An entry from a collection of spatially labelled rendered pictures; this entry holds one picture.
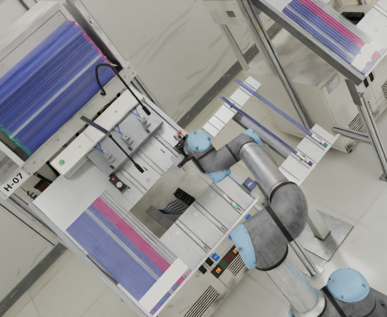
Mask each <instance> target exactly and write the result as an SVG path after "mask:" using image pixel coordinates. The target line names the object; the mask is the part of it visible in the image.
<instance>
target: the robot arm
mask: <svg viewBox="0 0 387 317"><path fill-rule="evenodd" d="M261 145H262V142H261V139H260V138H259V137H258V135H257V134H256V133H255V131H254V130H253V129H251V128H249V129H248V130H246V131H244V132H243V133H241V134H239V136H237V137H236V138H234V139H233V140H232V141H230V142H228V143H227V144H226V145H224V146H223V147H221V148H220V149H219V150H216V149H215V148H214V146H213V145H212V144H211V138H210V136H209V134H208V133H207V132H205V131H203V130H197V131H194V132H192V133H191V134H190V135H188V134H185V136H184V137H183V138H182V139H181V140H180V141H179V142H178V143H177V144H176V145H175V146H174V148H173V149H174V150H175V151H176V152H177V153H178V154H179V155H180V154H182V155H183V156H184V158H183V157H182V156H178V158H176V157H173V156H171V157H170V159H171V161H172V162H173V164H174V165H175V168H174V169H180V168H181V167H182V166H183V165H184V164H185V163H186V162H189V161H190V160H191V159H192V160H193V161H194V163H195V164H196V165H197V166H198V167H199V169H200V170H201V171H202V172H204V173H206V174H207V175H208V176H209V178H210V179H211V180H212V181H213V182H214V183H218V182H220V181H222V180H223V179H224V178H226V177H227V176H229V175H230V174H231V170H230V167H231V166H233V165H235V164H236V163H237V162H239V161H240V160H242V162H243V163H244V164H245V165H246V167H247V168H248V169H249V170H250V172H251V173H252V175H253V176H254V177H255V179H256V180H257V181H258V183H259V184H260V185H261V187H262V188H263V190H265V192H266V193H267V195H268V196H269V202H270V204H269V205H268V206H266V207H265V208H263V209H262V210H260V211H259V212H258V213H256V214H255V215H253V216H251V217H250V218H249V219H247V220H246V221H244V222H243V223H240V224H239V225H238V227H236V228H235V229H233V230H232V232H231V234H230V236H231V239H232V241H233V243H234V244H235V246H236V248H237V250H238V252H239V254H240V256H241V258H242V259H243V261H244V263H245V265H246V266H247V268H248V269H253V268H256V269H257V270H259V271H263V272H265V273H266V274H267V275H268V276H269V277H270V279H271V280H272V281H273V283H275V285H276V286H277V287H278V289H279V290H280V291H281V292H282V294H283V295H284V296H285V298H286V299H287V300H288V301H289V303H290V310H289V311H288V313H289V316H290V317H387V306H386V304H385V302H384V301H383V299H382V298H381V297H380V296H379V295H377V294H376V293H375V292H372V290H371V288H370V287H369V283H368V281H367V280H366V279H365V278H364V276H363V275H362V274H361V273H360V272H358V271H357V270H354V269H349V268H341V269H337V270H335V271H334V272H332V273H331V274H330V276H329V278H328V281H327V285H325V286H324V287H322V288H321V289H317V288H316V287H312V286H311V285H310V283H309V282H308V281H307V279H306V278H305V276H304V275H303V274H302V272H301V271H300V269H299V268H298V267H297V265H296V264H295V263H294V261H293V260H292V258H291V257H290V256H289V254H288V253H289V247H288V244H289V243H290V242H292V241H293V240H295V239H296V238H298V237H299V236H300V235H301V233H302V232H303V230H304V229H305V226H306V223H307V220H308V204H307V200H306V197H305V195H304V193H303V191H302V190H301V188H300V187H299V186H298V185H297V184H296V183H295V182H293V181H289V180H288V179H287V178H286V176H285V175H284V174H283V173H282V172H281V171H280V170H279V169H278V167H277V166H276V165H275V164H274V163H273V161H272V160H271V159H270V158H269V157H268V156H267V155H266V154H265V153H264V151H263V150H262V149H261V148H260V146H261ZM181 160H182V161H181ZM180 161H181V162H180Z"/></svg>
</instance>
